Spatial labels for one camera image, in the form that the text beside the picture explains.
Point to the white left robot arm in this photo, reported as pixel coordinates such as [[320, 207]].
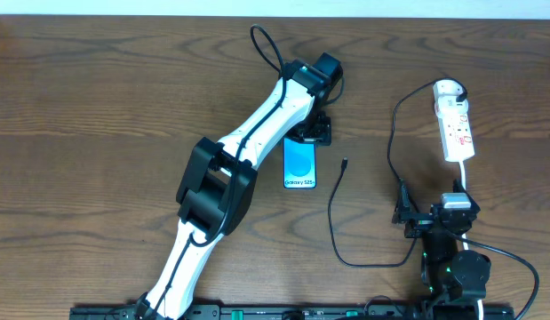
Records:
[[216, 189]]

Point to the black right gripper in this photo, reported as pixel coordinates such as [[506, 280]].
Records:
[[425, 223]]

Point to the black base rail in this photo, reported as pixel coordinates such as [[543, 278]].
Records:
[[215, 312]]

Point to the blue Galaxy smartphone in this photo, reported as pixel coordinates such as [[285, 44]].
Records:
[[299, 165]]

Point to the white USB charger adapter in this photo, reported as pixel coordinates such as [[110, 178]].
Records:
[[448, 91]]

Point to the white power strip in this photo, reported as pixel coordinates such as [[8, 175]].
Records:
[[454, 125]]

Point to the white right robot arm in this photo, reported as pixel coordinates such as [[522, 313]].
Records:
[[456, 278]]

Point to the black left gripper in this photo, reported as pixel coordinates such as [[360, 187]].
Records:
[[311, 133]]

